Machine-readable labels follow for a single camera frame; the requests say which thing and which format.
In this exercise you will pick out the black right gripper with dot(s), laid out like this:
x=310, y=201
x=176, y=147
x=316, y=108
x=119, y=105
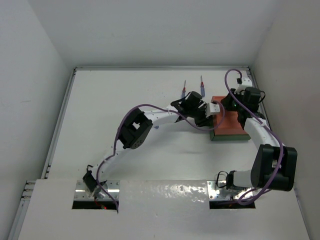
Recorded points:
x=226, y=102

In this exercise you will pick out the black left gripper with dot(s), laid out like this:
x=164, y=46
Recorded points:
x=204, y=120

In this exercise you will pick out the salmon red drawer box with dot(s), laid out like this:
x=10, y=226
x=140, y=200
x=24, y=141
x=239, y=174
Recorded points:
x=230, y=118

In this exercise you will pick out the green drawer box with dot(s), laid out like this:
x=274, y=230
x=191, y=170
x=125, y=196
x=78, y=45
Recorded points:
x=230, y=138

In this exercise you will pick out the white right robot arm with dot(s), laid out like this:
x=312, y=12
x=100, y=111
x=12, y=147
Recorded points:
x=268, y=152

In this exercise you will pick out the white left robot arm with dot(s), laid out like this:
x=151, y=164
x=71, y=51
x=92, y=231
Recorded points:
x=138, y=122

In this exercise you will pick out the white front cover board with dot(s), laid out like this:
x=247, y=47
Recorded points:
x=158, y=210

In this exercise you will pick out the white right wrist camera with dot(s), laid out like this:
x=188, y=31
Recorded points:
x=244, y=83

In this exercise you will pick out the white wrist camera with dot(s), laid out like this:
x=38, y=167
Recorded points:
x=212, y=109
x=244, y=83

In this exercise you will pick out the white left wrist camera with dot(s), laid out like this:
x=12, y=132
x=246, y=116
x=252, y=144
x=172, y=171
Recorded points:
x=212, y=109

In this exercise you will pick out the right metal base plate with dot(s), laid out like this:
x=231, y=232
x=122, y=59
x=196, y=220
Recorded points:
x=216, y=194

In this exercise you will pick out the metal base plate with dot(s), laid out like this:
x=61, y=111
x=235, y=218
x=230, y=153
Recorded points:
x=216, y=194
x=82, y=193

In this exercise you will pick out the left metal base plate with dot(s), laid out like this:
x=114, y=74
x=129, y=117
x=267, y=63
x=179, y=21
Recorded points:
x=82, y=193

